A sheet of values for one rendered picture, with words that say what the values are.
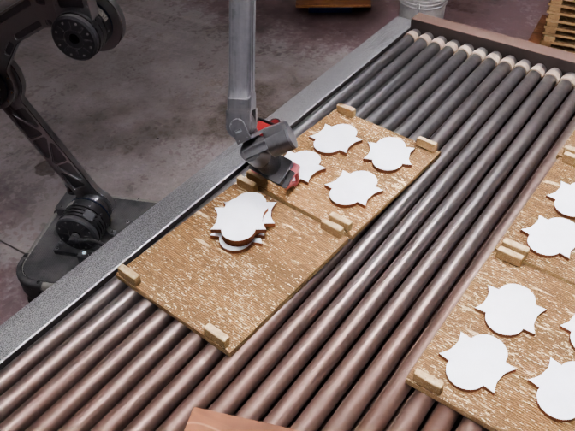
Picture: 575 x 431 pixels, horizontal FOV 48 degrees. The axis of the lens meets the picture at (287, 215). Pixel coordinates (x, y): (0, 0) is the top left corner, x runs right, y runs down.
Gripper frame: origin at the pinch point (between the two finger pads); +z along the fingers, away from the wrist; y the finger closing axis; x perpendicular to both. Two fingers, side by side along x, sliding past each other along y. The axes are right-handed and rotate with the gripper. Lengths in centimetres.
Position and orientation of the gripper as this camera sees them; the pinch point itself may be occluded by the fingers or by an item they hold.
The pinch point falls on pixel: (285, 176)
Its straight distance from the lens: 166.1
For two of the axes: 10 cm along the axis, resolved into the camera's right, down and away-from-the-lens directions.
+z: 4.0, 2.6, 8.8
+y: -7.7, -4.2, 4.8
